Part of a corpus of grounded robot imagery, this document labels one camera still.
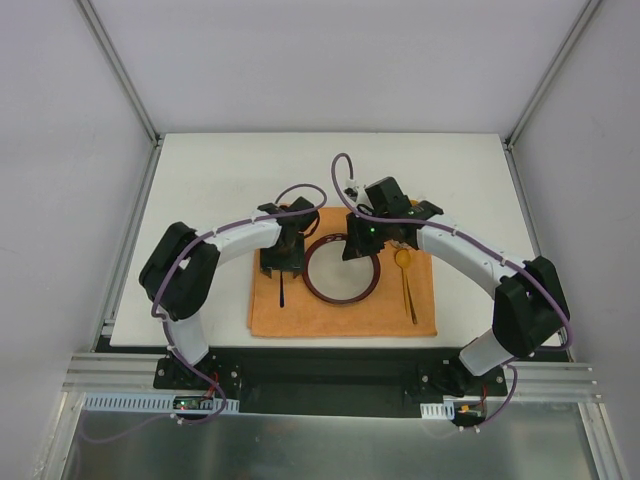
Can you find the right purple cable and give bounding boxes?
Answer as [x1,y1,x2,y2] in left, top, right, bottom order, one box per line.
[331,152,572,436]

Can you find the aluminium front rail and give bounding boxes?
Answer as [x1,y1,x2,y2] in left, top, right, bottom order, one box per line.
[61,352,604,403]

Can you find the gold spoon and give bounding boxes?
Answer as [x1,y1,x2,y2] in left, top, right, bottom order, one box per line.
[403,273,418,325]
[394,249,413,317]

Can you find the right aluminium frame post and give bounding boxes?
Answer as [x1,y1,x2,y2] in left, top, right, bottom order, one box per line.
[503,0,604,152]

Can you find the red rimmed plate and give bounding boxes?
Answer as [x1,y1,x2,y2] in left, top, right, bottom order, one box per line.
[303,233,381,305]

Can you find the left aluminium frame post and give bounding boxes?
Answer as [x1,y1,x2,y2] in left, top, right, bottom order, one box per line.
[74,0,161,146]

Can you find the white cable duct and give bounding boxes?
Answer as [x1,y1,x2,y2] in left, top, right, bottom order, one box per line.
[84,393,239,415]
[420,401,455,421]

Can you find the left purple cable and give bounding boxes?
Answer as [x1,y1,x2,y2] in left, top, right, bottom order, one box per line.
[79,183,329,444]

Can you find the purple cable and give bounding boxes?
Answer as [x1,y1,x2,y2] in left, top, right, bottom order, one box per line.
[331,152,572,436]
[79,183,329,444]

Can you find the aluminium frame post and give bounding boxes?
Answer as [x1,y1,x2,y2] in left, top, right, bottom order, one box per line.
[503,0,604,152]
[74,0,161,146]

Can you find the right white cable duct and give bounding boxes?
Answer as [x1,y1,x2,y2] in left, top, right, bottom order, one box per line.
[420,401,455,421]

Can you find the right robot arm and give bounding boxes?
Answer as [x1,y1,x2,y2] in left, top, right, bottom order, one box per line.
[340,177,570,397]

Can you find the left white cable duct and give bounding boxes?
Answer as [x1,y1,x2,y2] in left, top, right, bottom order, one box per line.
[84,393,239,415]

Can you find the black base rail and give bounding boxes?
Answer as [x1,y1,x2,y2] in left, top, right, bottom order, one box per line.
[153,347,507,418]

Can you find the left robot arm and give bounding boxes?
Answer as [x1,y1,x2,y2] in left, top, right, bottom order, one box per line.
[139,197,319,389]

